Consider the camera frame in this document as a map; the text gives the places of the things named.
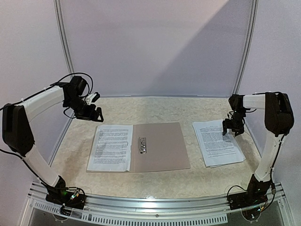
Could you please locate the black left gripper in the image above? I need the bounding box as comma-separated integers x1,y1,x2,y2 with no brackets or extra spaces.
64,95,104,122

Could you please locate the brown paper folder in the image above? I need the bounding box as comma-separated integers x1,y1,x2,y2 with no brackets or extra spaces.
86,121,191,174

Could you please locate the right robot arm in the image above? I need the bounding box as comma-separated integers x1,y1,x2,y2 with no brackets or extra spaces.
222,92,294,205

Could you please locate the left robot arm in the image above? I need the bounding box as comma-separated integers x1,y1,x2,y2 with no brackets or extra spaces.
1,73,104,204

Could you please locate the metal folder clip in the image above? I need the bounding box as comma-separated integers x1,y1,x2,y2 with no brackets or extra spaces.
138,137,147,154

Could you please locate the stack of printed papers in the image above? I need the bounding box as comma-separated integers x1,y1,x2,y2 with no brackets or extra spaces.
192,120,246,168

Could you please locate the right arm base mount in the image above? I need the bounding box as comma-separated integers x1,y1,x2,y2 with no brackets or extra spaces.
227,191,268,210

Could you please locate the aluminium front rail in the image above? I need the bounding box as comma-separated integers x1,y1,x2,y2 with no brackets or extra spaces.
27,181,286,215

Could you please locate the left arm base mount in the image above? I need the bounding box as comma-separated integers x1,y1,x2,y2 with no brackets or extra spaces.
46,186,87,210

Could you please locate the perforated white cable tray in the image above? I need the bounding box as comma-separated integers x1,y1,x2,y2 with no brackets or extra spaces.
28,201,229,226

